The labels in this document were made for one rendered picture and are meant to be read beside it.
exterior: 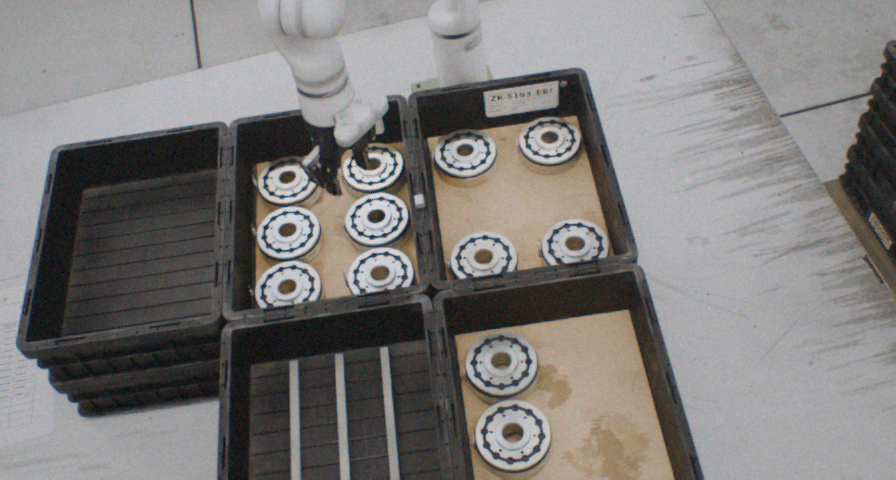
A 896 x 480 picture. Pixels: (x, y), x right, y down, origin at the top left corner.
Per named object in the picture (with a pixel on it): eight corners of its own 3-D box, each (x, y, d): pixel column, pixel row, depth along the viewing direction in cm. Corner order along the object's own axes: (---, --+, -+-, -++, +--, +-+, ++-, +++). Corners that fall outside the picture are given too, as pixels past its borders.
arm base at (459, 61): (433, 88, 186) (420, 18, 172) (475, 70, 187) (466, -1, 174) (453, 116, 180) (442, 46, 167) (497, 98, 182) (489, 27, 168)
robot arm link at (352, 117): (348, 150, 124) (339, 117, 119) (286, 116, 129) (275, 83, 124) (393, 107, 128) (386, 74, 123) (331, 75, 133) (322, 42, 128)
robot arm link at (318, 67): (274, 92, 124) (337, 101, 122) (242, -2, 112) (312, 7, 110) (294, 55, 128) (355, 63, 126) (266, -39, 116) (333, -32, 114)
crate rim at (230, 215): (232, 128, 162) (228, 119, 160) (407, 102, 161) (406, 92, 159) (226, 331, 137) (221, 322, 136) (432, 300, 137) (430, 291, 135)
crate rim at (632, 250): (408, 102, 161) (406, 92, 159) (584, 75, 161) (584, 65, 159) (432, 300, 137) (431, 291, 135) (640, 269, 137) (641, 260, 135)
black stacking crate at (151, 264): (80, 191, 169) (53, 148, 160) (246, 166, 169) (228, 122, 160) (50, 391, 146) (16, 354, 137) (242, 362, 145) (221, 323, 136)
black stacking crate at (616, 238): (416, 141, 169) (407, 95, 160) (582, 116, 168) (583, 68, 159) (440, 333, 145) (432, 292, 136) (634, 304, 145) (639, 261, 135)
